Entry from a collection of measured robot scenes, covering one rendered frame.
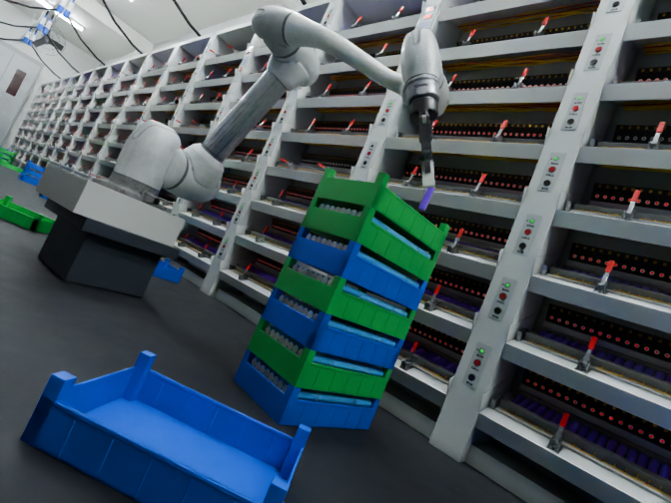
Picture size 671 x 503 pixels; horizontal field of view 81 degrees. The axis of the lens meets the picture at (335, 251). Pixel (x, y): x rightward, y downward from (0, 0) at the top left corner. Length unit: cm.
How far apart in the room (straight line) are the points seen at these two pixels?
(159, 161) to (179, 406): 93
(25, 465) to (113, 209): 90
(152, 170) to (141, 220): 18
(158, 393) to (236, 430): 14
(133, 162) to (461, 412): 125
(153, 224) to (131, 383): 77
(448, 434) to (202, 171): 119
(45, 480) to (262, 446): 29
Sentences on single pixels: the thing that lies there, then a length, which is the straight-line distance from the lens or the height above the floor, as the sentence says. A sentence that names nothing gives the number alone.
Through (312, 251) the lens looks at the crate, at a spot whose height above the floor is 35.
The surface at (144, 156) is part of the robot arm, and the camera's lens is 145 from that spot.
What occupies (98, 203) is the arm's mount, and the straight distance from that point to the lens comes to 133.
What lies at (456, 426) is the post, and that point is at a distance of 120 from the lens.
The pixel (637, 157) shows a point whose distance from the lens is 130.
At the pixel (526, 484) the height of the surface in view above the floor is 4.
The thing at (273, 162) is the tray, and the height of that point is 77.
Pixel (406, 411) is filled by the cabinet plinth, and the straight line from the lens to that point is 131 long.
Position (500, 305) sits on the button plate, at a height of 43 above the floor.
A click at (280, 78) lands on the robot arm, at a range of 156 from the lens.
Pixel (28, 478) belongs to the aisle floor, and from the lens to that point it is 55.
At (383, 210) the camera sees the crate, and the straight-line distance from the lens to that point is 85.
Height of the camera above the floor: 30
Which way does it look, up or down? 5 degrees up
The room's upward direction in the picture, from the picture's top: 23 degrees clockwise
